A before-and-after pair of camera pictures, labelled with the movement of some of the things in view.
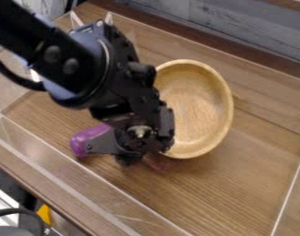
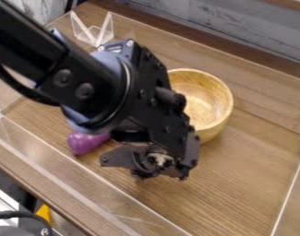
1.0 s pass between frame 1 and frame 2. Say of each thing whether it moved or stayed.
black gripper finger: moved
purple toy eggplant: stayed
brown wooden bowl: moved
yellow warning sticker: stayed
